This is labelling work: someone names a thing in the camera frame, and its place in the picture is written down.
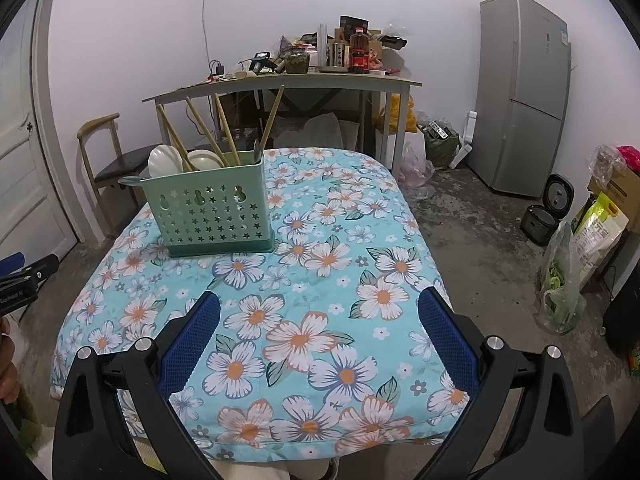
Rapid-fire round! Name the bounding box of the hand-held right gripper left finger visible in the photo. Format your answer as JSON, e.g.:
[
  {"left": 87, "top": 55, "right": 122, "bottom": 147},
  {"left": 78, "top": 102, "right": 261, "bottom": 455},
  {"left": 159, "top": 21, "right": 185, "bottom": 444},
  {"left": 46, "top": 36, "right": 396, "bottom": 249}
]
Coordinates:
[{"left": 52, "top": 291, "right": 226, "bottom": 480}]

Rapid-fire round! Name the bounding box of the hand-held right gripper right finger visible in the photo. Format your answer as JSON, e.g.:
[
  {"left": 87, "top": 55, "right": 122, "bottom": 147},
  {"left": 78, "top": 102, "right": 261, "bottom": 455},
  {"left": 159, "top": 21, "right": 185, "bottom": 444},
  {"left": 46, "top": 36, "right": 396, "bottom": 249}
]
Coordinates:
[{"left": 412, "top": 287, "right": 586, "bottom": 480}]

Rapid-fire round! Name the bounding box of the green perforated utensil holder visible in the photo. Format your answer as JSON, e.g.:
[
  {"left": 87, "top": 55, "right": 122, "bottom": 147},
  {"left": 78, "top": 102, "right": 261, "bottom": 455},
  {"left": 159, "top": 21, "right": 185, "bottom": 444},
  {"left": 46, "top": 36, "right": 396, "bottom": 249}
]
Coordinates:
[{"left": 141, "top": 150, "right": 276, "bottom": 259}]

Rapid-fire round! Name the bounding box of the bunch of wooden chopsticks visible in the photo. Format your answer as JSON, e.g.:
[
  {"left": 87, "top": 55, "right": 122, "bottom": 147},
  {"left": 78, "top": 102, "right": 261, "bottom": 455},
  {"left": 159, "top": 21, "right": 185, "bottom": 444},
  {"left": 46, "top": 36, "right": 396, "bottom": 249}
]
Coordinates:
[{"left": 156, "top": 85, "right": 286, "bottom": 171}]

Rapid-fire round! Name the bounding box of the person's left hand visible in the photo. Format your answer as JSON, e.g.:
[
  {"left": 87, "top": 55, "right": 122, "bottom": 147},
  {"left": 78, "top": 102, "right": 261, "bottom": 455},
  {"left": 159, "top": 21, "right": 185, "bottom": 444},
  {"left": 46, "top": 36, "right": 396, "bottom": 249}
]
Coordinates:
[{"left": 0, "top": 317, "right": 18, "bottom": 406}]

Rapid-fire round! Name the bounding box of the white panel door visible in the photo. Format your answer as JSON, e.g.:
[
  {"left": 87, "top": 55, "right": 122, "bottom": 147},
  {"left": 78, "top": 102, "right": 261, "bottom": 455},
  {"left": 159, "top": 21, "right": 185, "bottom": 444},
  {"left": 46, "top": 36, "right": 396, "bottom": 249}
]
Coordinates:
[{"left": 0, "top": 0, "right": 80, "bottom": 263}]

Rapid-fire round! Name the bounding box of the plastic bag of vegetables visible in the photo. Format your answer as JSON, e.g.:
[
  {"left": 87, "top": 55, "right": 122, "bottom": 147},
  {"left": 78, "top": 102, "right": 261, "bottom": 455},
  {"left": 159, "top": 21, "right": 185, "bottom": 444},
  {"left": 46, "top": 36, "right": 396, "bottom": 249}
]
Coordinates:
[{"left": 536, "top": 220, "right": 588, "bottom": 336}]

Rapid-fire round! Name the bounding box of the wooden chair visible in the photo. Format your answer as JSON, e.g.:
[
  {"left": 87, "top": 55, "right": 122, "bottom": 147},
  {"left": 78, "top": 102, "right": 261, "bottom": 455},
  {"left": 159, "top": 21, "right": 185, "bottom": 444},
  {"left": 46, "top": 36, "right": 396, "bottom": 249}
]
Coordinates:
[{"left": 76, "top": 112, "right": 148, "bottom": 228}]

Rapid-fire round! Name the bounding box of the floral teal blanket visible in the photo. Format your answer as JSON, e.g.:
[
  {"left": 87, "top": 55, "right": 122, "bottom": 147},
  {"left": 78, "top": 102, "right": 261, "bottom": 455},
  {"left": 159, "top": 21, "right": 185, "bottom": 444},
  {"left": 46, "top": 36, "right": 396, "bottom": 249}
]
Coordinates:
[{"left": 50, "top": 147, "right": 473, "bottom": 461}]

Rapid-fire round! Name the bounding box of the black rice cooker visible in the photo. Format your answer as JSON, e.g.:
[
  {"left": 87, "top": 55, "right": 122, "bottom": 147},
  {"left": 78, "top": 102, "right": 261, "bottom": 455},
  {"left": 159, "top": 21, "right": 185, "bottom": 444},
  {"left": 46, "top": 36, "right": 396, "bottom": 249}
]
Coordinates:
[{"left": 520, "top": 173, "right": 577, "bottom": 247}]

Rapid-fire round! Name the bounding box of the pale pink plastic bag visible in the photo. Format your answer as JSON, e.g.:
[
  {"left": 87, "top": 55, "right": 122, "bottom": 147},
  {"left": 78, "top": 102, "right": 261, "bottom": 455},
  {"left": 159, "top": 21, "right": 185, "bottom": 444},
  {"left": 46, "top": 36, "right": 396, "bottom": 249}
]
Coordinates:
[{"left": 397, "top": 141, "right": 436, "bottom": 190}]

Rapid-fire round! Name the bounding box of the yellow green rice bag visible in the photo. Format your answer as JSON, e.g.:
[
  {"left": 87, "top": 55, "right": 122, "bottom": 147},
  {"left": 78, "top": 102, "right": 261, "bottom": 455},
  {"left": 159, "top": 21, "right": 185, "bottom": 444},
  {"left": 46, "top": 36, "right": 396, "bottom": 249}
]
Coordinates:
[{"left": 572, "top": 191, "right": 631, "bottom": 288}]

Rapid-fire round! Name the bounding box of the white plastic board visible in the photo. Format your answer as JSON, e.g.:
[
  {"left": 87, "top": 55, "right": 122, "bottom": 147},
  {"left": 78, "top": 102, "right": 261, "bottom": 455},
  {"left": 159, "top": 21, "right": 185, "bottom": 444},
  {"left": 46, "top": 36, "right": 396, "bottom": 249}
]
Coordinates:
[{"left": 449, "top": 110, "right": 479, "bottom": 171}]

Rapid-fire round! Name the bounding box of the yellow plastic bag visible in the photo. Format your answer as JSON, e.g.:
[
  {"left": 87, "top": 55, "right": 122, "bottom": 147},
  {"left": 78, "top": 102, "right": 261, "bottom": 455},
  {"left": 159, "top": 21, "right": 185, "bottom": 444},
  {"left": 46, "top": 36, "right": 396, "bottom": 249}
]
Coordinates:
[{"left": 374, "top": 94, "right": 418, "bottom": 135}]

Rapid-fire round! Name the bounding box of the clear plastic bag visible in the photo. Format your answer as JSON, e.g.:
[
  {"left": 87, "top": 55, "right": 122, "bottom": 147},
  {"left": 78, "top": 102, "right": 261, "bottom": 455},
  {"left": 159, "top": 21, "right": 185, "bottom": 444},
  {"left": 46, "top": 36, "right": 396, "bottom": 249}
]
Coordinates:
[{"left": 586, "top": 144, "right": 626, "bottom": 177}]

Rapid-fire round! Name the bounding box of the cardboard box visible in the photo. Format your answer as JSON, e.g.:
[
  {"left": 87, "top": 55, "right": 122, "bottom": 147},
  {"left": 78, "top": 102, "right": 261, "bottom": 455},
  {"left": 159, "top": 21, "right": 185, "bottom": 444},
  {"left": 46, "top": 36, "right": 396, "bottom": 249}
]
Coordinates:
[{"left": 587, "top": 160, "right": 640, "bottom": 233}]

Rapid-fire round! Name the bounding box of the grey refrigerator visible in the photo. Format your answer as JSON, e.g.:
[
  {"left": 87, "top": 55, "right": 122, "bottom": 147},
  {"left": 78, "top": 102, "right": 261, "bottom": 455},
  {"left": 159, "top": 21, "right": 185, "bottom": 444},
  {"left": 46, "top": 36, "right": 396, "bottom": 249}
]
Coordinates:
[{"left": 467, "top": 0, "right": 572, "bottom": 198}]

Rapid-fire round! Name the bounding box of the grey desk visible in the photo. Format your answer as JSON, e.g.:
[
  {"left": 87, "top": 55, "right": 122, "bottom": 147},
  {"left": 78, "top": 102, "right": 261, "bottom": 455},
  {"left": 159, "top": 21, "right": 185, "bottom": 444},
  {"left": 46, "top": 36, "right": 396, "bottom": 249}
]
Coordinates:
[{"left": 141, "top": 71, "right": 423, "bottom": 173}]

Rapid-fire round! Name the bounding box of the black hand tool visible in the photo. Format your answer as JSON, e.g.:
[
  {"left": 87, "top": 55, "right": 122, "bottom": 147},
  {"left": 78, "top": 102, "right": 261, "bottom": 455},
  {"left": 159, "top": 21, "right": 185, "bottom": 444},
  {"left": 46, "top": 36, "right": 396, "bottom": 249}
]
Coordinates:
[{"left": 249, "top": 51, "right": 282, "bottom": 74}]

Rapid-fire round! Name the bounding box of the glass jar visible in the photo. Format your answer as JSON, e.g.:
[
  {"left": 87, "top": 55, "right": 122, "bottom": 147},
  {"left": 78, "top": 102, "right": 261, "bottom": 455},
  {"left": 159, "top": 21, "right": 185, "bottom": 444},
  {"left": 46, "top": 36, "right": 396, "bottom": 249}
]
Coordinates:
[{"left": 284, "top": 49, "right": 311, "bottom": 74}]

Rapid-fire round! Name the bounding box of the red label oil bottle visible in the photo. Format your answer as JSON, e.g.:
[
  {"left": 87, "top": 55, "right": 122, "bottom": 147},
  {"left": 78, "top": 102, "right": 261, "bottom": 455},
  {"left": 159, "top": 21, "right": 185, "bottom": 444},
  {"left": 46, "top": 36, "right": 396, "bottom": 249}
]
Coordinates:
[{"left": 347, "top": 27, "right": 371, "bottom": 75}]

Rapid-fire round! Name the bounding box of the white striped cup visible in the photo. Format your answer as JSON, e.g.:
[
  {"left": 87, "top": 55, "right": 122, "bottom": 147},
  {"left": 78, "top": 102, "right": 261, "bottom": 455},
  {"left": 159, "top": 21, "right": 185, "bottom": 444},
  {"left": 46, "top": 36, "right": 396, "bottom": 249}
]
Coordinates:
[{"left": 326, "top": 40, "right": 349, "bottom": 68}]

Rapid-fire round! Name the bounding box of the wall cable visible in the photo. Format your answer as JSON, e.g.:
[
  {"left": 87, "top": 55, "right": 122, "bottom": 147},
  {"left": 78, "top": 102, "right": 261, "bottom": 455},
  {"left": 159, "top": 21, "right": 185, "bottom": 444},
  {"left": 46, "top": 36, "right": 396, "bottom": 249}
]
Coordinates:
[{"left": 201, "top": 0, "right": 212, "bottom": 68}]

